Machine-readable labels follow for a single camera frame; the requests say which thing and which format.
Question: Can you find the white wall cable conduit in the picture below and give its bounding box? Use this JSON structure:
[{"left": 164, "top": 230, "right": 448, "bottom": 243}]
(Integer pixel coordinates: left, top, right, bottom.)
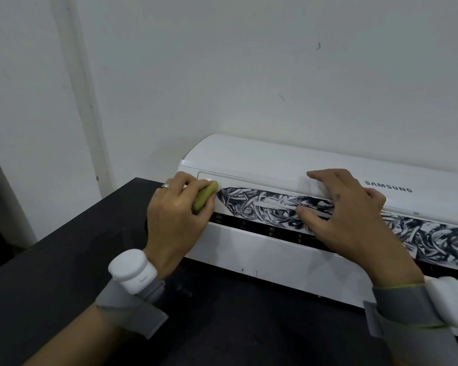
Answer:
[{"left": 48, "top": 0, "right": 116, "bottom": 199}]

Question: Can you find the yellow-green cleaning sponge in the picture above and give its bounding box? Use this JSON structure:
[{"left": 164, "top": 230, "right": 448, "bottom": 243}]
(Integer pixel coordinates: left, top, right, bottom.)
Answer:
[{"left": 192, "top": 180, "right": 219, "bottom": 215}]

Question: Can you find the person's left forearm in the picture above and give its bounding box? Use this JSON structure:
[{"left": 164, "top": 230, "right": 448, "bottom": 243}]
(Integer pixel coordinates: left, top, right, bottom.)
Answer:
[{"left": 22, "top": 304, "right": 127, "bottom": 366}]

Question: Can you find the grey wrist strap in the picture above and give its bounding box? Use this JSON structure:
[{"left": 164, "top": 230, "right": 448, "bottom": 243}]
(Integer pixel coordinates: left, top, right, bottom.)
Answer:
[
  {"left": 95, "top": 277, "right": 169, "bottom": 340},
  {"left": 363, "top": 283, "right": 458, "bottom": 366}
]

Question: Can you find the white air conditioner unit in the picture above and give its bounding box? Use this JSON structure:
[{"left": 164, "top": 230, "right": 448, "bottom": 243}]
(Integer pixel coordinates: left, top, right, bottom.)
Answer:
[{"left": 177, "top": 133, "right": 458, "bottom": 341}]

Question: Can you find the person's left hand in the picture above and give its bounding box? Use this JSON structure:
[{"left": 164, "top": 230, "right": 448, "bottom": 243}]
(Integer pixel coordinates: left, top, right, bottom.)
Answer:
[{"left": 143, "top": 171, "right": 219, "bottom": 280}]

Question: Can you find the person's right hand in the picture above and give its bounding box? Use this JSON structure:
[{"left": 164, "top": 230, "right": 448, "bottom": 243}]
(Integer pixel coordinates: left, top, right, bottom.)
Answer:
[{"left": 295, "top": 169, "right": 425, "bottom": 288}]

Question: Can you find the white wrist tracker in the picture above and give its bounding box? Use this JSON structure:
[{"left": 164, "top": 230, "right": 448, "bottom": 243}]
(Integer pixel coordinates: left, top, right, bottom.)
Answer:
[
  {"left": 424, "top": 277, "right": 458, "bottom": 329},
  {"left": 108, "top": 249, "right": 158, "bottom": 295}
]

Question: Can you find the dark grey cabinet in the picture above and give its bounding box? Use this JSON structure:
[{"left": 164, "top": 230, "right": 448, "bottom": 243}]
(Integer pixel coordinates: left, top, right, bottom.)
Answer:
[{"left": 0, "top": 145, "right": 38, "bottom": 278}]

